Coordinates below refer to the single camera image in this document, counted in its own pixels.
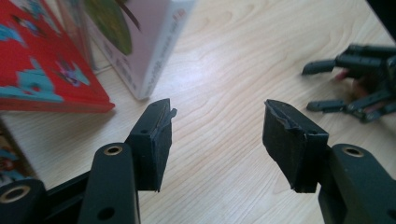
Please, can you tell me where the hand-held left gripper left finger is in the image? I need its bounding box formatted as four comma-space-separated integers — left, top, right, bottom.
125, 98, 177, 192

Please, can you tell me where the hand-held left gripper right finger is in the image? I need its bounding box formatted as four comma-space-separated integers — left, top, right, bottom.
262, 99, 330, 194

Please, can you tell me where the white caterpillar picture book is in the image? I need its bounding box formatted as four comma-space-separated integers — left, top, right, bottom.
83, 0, 197, 101

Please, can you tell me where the clear acrylic book rack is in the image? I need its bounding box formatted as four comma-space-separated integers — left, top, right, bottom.
55, 0, 111, 74

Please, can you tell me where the red picture book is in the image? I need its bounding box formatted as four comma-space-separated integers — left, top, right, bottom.
0, 0, 116, 114

